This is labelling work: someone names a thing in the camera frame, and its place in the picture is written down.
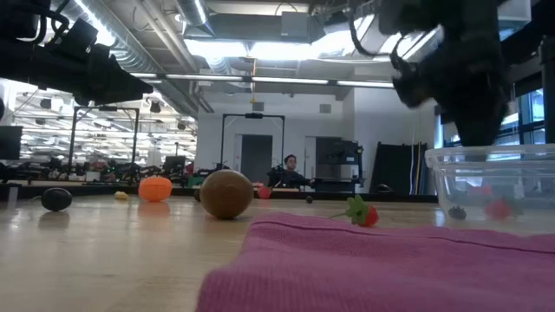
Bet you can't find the black vertical post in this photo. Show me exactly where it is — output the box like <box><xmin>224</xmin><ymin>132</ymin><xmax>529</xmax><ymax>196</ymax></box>
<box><xmin>539</xmin><ymin>36</ymin><xmax>555</xmax><ymax>145</ymax></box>

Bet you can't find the brown toy kiwi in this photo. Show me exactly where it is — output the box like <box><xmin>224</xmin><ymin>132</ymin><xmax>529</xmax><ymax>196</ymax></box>
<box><xmin>199</xmin><ymin>169</ymin><xmax>255</xmax><ymax>220</ymax></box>

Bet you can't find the clear plastic tupperware container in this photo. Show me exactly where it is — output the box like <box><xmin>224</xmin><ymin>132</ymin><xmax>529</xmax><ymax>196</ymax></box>
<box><xmin>424</xmin><ymin>144</ymin><xmax>555</xmax><ymax>237</ymax></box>

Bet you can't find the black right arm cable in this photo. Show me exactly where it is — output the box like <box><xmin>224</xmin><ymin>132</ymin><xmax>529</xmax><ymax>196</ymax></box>
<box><xmin>345</xmin><ymin>2</ymin><xmax>394</xmax><ymax>60</ymax></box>

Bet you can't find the black gantry frame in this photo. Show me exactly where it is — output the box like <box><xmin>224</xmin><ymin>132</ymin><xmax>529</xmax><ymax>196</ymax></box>
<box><xmin>219</xmin><ymin>112</ymin><xmax>286</xmax><ymax>174</ymax></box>
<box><xmin>68</xmin><ymin>105</ymin><xmax>140</xmax><ymax>174</ymax></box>

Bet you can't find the black aluminium table frame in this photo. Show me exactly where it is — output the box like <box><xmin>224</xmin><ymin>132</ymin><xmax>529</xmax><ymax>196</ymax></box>
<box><xmin>0</xmin><ymin>181</ymin><xmax>439</xmax><ymax>204</ymax></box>

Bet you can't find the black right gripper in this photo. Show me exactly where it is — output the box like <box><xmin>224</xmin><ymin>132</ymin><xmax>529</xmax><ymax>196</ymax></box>
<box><xmin>388</xmin><ymin>23</ymin><xmax>513</xmax><ymax>148</ymax></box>

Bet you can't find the long ceiling light fixture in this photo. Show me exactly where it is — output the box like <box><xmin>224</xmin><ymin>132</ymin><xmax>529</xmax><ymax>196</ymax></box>
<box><xmin>129</xmin><ymin>71</ymin><xmax>395</xmax><ymax>91</ymax></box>

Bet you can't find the purple-pink knitted cloth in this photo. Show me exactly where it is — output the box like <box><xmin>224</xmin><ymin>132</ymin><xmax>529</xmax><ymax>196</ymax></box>
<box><xmin>195</xmin><ymin>211</ymin><xmax>555</xmax><ymax>312</ymax></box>

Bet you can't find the dark oval toy fruit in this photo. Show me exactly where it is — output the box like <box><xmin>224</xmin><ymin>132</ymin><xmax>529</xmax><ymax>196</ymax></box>
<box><xmin>41</xmin><ymin>186</ymin><xmax>74</xmax><ymax>212</ymax></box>

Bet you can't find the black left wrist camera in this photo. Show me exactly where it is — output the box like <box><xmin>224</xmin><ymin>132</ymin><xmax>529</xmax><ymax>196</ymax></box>
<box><xmin>63</xmin><ymin>16</ymin><xmax>100</xmax><ymax>51</ymax></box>

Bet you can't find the dark background monitor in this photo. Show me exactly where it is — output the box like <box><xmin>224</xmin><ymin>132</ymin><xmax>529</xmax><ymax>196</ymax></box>
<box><xmin>0</xmin><ymin>125</ymin><xmax>23</xmax><ymax>161</ymax></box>

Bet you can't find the orange toy tangerine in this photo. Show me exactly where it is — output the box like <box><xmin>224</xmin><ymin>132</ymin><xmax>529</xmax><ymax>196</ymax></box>
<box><xmin>138</xmin><ymin>175</ymin><xmax>173</xmax><ymax>203</ymax></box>

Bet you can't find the black standing panel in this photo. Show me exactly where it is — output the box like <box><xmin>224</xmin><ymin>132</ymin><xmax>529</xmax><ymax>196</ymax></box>
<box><xmin>371</xmin><ymin>141</ymin><xmax>429</xmax><ymax>197</ymax></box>

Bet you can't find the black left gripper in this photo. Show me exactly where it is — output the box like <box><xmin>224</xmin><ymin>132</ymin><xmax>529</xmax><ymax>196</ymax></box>
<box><xmin>0</xmin><ymin>39</ymin><xmax>155</xmax><ymax>107</ymax></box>

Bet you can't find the person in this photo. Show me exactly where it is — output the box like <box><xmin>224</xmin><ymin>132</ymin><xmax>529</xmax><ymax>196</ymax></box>
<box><xmin>277</xmin><ymin>153</ymin><xmax>316</xmax><ymax>190</ymax></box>

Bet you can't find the black equipment cabinet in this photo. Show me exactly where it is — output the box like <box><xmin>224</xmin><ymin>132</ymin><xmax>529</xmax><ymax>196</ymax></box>
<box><xmin>314</xmin><ymin>135</ymin><xmax>365</xmax><ymax>192</ymax></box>

